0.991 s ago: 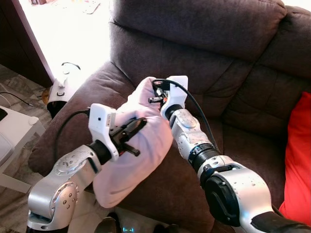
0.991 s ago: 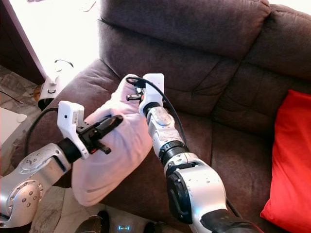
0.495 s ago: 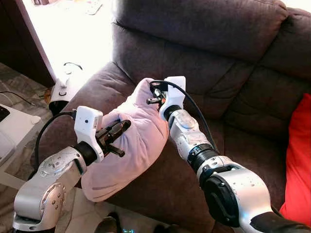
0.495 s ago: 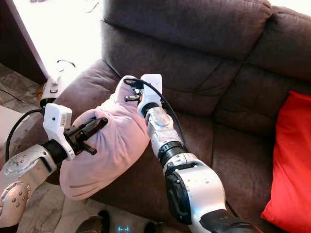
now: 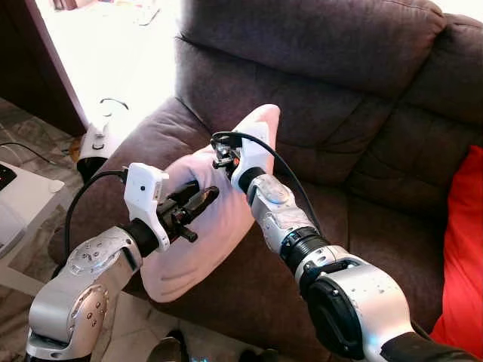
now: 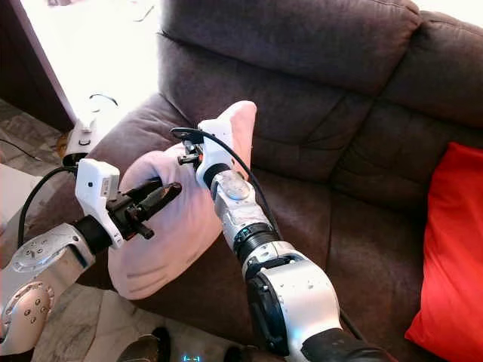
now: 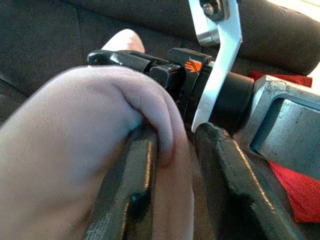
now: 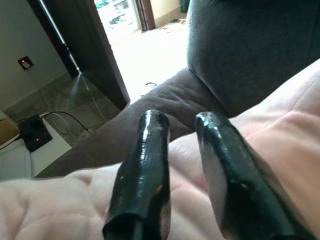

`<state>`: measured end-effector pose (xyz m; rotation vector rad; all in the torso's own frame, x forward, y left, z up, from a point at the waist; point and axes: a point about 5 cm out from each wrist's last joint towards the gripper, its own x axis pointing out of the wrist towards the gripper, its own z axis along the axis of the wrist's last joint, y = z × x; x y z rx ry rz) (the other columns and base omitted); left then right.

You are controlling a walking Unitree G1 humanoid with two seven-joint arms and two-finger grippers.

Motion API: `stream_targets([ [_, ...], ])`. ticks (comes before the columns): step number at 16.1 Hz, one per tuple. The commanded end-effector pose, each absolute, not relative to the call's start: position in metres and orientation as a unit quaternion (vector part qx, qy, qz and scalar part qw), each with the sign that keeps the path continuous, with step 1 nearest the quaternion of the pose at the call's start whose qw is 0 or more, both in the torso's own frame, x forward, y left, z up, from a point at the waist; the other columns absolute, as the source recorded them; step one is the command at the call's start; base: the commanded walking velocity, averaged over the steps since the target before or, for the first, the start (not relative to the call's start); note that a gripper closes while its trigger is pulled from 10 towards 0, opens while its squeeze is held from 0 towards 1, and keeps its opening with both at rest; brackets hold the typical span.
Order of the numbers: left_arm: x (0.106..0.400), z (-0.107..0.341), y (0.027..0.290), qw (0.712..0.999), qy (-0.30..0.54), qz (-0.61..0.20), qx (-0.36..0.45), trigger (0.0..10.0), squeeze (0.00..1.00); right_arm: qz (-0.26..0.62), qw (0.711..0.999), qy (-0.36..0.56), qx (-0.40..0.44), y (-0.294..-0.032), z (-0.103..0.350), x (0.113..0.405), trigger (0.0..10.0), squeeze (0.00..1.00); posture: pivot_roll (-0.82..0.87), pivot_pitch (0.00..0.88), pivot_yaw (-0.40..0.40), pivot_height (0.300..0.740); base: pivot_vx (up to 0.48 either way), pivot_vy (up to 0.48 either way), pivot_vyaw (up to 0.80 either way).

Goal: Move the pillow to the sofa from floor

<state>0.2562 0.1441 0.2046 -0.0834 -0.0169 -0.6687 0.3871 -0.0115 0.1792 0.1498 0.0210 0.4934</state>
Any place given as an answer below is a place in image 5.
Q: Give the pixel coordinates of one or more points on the black power socket box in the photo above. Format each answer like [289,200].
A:
[6,177]

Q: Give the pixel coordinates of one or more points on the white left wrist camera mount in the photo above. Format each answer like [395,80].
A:
[143,188]

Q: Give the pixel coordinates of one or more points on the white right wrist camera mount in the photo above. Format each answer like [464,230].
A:
[255,154]

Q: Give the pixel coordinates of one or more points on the black left robot foot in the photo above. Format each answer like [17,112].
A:
[170,348]

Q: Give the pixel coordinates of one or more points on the dark brown fabric sofa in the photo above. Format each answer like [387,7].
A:
[362,113]

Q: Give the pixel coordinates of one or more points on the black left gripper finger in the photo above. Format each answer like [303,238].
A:
[205,202]
[186,190]

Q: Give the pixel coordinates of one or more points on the white and black appliance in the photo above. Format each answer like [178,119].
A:
[96,143]

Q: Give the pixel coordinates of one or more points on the red rectangular pillow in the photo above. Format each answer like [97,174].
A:
[464,249]

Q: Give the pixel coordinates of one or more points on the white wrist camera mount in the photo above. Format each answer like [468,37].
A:
[255,154]
[143,188]

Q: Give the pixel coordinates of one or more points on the black robot foot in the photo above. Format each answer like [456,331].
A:
[258,355]
[170,348]

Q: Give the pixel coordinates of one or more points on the black right robot foot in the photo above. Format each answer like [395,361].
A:
[258,355]

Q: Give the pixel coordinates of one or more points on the dark brown wooden partition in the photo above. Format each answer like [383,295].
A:
[26,60]

